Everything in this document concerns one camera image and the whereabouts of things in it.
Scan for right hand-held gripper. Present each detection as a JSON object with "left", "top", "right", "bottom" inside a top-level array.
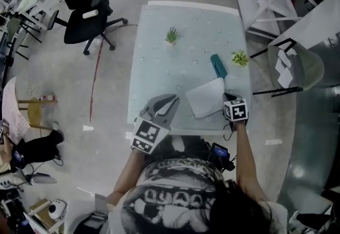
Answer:
[{"left": 222, "top": 92, "right": 249, "bottom": 131}]

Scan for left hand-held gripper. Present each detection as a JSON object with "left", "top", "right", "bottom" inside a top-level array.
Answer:
[{"left": 131, "top": 94, "right": 181, "bottom": 154}]

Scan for white paper sheet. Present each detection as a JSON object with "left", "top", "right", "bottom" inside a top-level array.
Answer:
[{"left": 184, "top": 77, "right": 227, "bottom": 119}]

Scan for teal stapler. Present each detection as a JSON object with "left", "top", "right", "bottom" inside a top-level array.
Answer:
[{"left": 210, "top": 54, "right": 228, "bottom": 80}]

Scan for person's left forearm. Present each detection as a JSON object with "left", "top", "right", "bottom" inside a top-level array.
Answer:
[{"left": 112, "top": 148, "right": 146, "bottom": 205}]

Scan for person's right forearm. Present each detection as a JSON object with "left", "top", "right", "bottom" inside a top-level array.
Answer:
[{"left": 233, "top": 120, "right": 267, "bottom": 203}]

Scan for white table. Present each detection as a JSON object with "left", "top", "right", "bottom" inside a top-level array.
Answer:
[{"left": 126, "top": 1, "right": 253, "bottom": 136}]

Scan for yellow-green leafy potted plant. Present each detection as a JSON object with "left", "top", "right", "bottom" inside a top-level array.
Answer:
[{"left": 230, "top": 50, "right": 250, "bottom": 67}]

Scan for pale blue dotted tablecloth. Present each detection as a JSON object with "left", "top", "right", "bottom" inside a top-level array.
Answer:
[{"left": 127, "top": 4, "right": 252, "bottom": 131}]

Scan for person's black trousers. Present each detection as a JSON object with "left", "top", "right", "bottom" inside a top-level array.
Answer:
[{"left": 156, "top": 135, "right": 214, "bottom": 161}]

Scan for black device with blue screen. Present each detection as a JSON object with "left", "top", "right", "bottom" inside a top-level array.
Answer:
[{"left": 211, "top": 142, "right": 230, "bottom": 160}]

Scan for white papers on chair seat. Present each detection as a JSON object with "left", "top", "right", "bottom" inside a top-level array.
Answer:
[{"left": 274, "top": 49, "right": 298, "bottom": 89}]

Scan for spiky green potted plant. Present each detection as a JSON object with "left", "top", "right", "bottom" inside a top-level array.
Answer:
[{"left": 164, "top": 26, "right": 182, "bottom": 47}]

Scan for grey-green shell chair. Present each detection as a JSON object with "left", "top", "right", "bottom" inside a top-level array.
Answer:
[{"left": 249, "top": 37, "right": 325, "bottom": 99}]

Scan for person's black white patterned shirt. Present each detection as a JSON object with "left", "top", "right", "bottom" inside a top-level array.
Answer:
[{"left": 105, "top": 158, "right": 288, "bottom": 234}]

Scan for white red power strip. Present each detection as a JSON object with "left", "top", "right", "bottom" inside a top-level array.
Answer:
[{"left": 38, "top": 93, "right": 58, "bottom": 103}]

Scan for black mesh office chair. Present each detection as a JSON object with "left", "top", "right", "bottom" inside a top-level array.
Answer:
[{"left": 47, "top": 0, "right": 129, "bottom": 56}]

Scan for white roll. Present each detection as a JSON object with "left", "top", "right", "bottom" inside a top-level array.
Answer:
[{"left": 82, "top": 9, "right": 99, "bottom": 20}]

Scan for round wooden stool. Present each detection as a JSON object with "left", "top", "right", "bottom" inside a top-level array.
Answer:
[{"left": 16, "top": 96, "right": 58, "bottom": 131}]

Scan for grey oval chair base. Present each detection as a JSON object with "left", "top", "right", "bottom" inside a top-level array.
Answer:
[{"left": 25, "top": 172, "right": 58, "bottom": 185}]

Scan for white round helmet device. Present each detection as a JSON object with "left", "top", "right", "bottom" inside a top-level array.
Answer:
[{"left": 48, "top": 198, "right": 67, "bottom": 222}]

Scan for pink patterned cloth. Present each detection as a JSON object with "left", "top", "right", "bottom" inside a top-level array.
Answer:
[{"left": 1, "top": 76, "right": 32, "bottom": 145}]

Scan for grey chair with black legs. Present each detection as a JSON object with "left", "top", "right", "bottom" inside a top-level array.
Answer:
[{"left": 2, "top": 14, "right": 44, "bottom": 62}]

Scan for grey strapped black pouch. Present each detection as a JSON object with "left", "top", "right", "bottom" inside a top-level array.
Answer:
[{"left": 84, "top": 193, "right": 109, "bottom": 231}]

